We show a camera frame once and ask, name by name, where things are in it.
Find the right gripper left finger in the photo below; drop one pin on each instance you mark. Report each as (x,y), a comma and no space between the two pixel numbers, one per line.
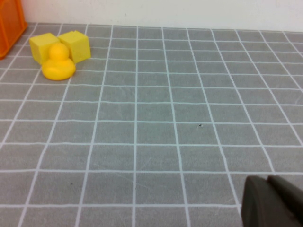
(260,205)

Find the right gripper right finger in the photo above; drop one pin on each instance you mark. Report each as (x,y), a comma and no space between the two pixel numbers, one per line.
(293,203)

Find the orange plastic cutlery holder crate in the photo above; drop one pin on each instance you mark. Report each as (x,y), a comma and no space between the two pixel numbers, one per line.
(9,28)

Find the grey grid table mat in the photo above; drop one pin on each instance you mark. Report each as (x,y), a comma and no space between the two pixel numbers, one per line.
(165,118)

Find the yellow foam cube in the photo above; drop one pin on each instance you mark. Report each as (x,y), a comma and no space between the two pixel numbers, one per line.
(79,46)
(40,47)

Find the yellow rubber duck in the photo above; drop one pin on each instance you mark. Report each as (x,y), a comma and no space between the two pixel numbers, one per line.
(58,67)

